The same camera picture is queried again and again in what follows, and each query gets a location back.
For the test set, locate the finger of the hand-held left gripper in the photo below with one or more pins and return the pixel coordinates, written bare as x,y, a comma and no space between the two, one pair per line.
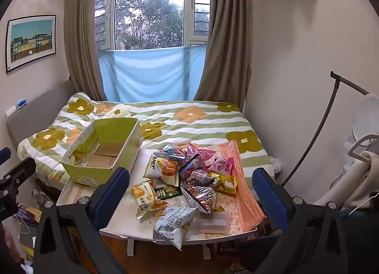
19,173
4,155

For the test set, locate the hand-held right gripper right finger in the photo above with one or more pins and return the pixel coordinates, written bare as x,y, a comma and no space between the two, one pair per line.
271,200

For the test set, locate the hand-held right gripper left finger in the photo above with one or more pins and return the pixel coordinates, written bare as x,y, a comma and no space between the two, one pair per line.
114,191

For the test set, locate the green cardboard box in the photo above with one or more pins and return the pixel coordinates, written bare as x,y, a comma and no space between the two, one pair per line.
124,146

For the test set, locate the gold snack packet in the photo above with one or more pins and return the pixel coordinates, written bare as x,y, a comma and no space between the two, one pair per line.
225,183

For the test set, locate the clear waffle packet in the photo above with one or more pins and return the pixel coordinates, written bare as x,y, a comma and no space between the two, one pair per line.
174,204

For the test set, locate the pink floral cloth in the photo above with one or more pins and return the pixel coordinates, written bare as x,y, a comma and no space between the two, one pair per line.
245,203

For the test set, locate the orange snack packet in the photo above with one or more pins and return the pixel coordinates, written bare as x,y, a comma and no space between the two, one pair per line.
143,198

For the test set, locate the white folding table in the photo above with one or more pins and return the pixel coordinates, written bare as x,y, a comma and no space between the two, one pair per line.
130,229

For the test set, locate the dark green snack packet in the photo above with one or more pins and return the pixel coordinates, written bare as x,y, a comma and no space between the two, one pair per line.
167,192

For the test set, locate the yellow crisp sticks packet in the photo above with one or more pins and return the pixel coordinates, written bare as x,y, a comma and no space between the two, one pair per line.
164,170

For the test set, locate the grey headboard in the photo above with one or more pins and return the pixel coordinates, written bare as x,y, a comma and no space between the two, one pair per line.
38,108

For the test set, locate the pink snack packet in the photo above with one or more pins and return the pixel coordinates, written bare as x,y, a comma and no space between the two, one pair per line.
220,165
198,151

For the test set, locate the clear wafer packet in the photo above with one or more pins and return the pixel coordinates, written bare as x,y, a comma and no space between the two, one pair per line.
213,223

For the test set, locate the blue white snack packet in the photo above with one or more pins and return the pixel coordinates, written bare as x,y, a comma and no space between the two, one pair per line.
171,226

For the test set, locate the silver blue snack packet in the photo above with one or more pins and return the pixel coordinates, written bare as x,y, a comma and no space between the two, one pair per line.
170,152

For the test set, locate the brown white snack packet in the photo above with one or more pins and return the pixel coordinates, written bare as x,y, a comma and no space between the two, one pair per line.
198,197

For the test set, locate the purple snack packet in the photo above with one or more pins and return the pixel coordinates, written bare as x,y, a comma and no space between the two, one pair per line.
189,170

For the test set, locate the black metal clothes rack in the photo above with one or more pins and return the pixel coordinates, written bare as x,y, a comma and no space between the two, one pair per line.
328,105

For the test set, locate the light blue cloth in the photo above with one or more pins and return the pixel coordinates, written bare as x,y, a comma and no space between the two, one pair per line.
148,72

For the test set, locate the white standing fan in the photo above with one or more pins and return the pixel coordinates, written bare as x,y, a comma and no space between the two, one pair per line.
365,117

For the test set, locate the brown curtain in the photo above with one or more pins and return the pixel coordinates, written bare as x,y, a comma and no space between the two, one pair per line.
228,49
83,40

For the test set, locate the window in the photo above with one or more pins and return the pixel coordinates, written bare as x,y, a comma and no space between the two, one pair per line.
148,10

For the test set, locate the white wall socket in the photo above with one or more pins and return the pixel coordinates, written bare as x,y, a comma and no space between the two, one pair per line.
10,111

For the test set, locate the wall poster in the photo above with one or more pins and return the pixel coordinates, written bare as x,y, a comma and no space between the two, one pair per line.
31,43

